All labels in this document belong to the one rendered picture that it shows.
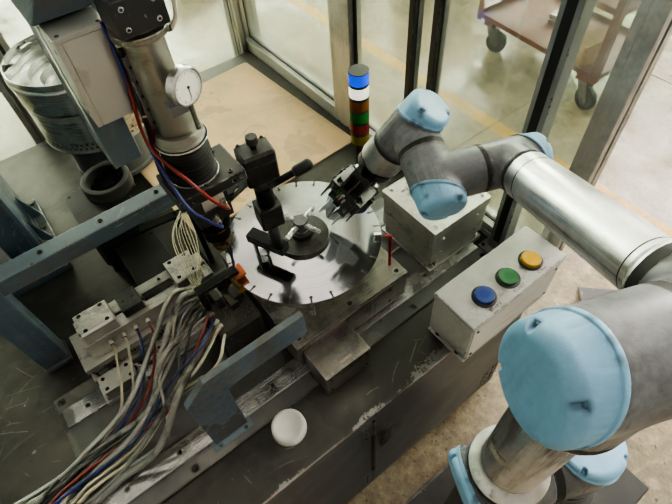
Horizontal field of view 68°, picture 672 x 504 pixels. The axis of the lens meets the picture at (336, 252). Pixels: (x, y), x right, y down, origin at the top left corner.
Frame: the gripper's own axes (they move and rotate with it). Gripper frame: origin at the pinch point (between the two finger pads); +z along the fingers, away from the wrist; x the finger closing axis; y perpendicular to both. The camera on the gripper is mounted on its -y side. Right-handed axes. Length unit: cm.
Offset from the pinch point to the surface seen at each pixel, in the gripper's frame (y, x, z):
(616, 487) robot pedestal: 8, 73, -12
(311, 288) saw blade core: 15.1, 8.0, 3.2
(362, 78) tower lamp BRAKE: -18.5, -15.7, -15.2
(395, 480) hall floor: -3, 75, 72
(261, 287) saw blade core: 19.9, 1.0, 8.3
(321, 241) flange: 5.4, 2.7, 2.7
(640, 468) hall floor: -48, 126, 32
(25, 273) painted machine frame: 45, -31, 23
